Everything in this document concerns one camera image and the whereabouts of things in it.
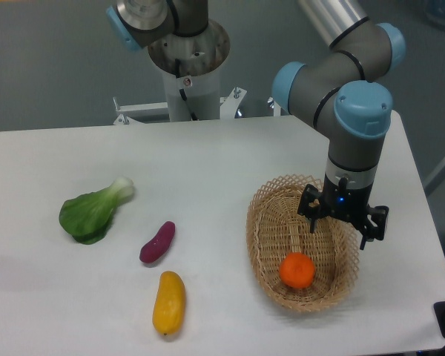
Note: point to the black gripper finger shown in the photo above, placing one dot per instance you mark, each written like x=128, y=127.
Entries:
x=312, y=206
x=374, y=224

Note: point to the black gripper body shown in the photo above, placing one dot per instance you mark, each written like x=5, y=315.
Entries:
x=349, y=205

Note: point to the orange fruit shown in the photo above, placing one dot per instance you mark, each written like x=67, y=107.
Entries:
x=297, y=270

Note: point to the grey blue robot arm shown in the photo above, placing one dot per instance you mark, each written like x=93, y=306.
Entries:
x=340, y=97

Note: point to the woven wicker basket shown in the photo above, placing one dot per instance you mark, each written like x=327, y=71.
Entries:
x=275, y=229

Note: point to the purple sweet potato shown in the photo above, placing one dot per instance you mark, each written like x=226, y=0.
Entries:
x=159, y=244

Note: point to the yellow mango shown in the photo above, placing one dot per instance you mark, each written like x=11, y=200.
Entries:
x=169, y=308

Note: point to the green bok choy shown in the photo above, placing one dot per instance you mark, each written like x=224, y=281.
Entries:
x=88, y=217

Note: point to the white metal frame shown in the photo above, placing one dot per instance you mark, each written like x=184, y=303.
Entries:
x=233, y=106

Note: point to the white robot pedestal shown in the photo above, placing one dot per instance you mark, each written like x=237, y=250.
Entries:
x=190, y=69

